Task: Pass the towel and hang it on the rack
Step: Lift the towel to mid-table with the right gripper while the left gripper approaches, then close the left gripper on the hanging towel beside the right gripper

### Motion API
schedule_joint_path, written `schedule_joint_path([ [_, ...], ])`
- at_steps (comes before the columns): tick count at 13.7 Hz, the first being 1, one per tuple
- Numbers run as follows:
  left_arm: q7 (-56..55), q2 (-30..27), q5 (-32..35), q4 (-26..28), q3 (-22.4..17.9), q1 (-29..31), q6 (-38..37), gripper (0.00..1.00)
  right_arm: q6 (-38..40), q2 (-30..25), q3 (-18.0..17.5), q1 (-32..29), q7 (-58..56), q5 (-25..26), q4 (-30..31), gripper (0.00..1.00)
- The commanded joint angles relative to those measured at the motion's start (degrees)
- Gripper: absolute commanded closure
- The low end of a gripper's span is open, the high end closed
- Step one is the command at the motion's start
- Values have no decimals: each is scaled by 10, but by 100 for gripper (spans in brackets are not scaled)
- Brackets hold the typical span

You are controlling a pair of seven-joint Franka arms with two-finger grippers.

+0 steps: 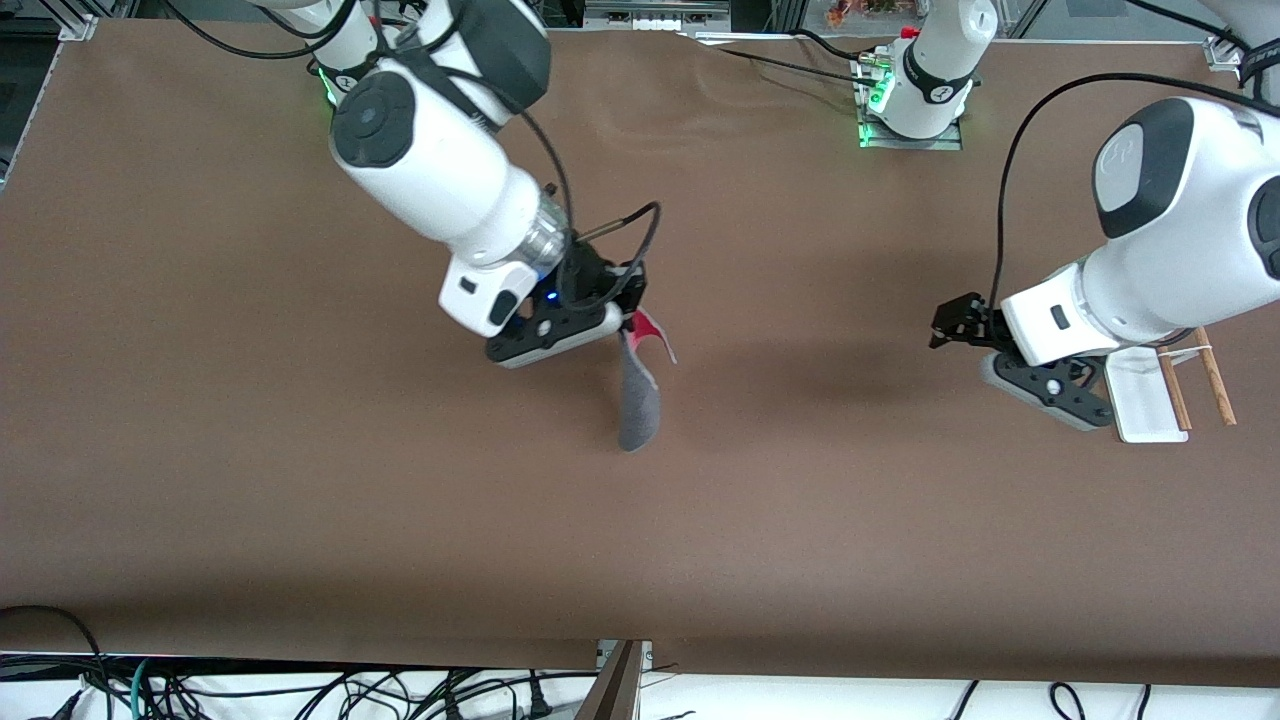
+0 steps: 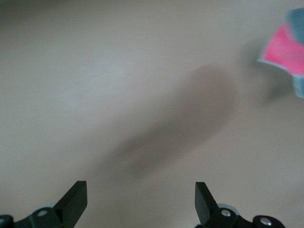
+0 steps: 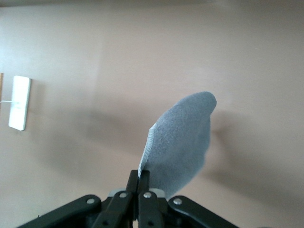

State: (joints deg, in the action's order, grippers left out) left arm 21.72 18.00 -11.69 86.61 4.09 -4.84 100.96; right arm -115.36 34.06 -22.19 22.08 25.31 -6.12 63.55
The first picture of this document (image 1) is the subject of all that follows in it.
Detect pink and grey microfibre towel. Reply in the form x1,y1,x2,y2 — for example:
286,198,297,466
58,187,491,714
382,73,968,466
617,308,681,453

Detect wooden chopsticks pair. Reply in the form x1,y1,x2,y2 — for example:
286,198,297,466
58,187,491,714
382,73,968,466
1105,325,1238,444

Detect orange decorative plant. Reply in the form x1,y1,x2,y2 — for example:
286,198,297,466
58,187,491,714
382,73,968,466
826,0,901,26

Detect brown wooden beam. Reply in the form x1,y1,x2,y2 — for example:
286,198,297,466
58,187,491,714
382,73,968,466
575,640,646,720

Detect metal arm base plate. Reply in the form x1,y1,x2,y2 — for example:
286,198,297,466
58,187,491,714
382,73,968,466
855,55,966,152

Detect thin black cable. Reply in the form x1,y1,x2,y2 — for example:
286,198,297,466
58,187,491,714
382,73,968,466
690,38,871,81

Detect silver metal bracket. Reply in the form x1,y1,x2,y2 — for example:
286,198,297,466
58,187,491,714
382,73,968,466
596,640,655,673

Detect tangled black cables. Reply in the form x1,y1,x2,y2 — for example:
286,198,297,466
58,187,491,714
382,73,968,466
60,665,561,720

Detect thick black looped cable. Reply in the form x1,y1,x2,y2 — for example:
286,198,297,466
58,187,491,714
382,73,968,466
0,604,107,720

